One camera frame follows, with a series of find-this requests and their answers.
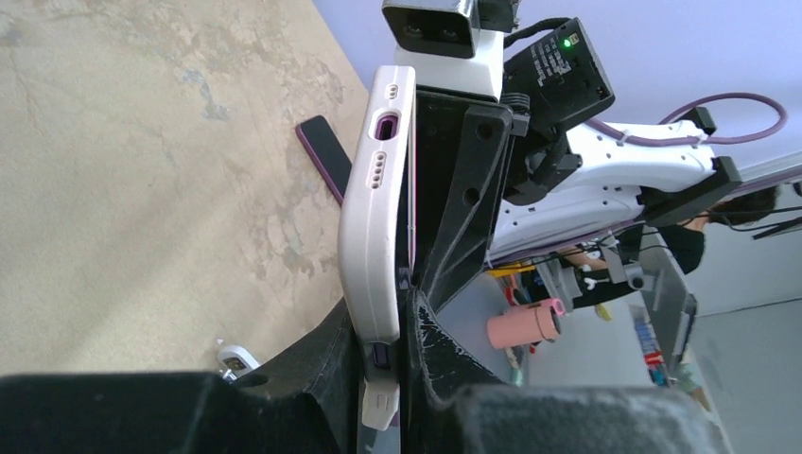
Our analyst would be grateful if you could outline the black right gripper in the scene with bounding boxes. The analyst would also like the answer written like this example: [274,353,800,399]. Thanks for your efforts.
[414,17,615,313]

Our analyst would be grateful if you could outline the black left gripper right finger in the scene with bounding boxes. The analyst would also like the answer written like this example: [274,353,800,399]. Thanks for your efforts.
[400,290,728,453]

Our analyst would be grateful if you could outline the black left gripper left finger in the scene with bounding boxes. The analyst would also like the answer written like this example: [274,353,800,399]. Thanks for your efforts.
[1,304,360,453]

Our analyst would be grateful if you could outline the white phone case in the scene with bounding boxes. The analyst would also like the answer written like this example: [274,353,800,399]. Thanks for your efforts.
[338,65,416,430]

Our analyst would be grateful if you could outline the purple smartphone black screen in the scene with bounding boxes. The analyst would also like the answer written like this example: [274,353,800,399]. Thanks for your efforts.
[375,113,417,271]

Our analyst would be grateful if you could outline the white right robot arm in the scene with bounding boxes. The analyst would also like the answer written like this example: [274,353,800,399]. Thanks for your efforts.
[391,10,741,309]

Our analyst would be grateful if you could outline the white stapler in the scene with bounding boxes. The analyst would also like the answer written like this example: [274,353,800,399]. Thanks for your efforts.
[217,344,260,381]

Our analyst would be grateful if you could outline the pink cylinder roll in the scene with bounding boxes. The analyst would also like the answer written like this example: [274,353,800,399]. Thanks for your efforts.
[486,298,566,349]

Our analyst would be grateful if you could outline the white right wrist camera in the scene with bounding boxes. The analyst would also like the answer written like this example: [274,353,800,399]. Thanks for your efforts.
[381,0,518,101]

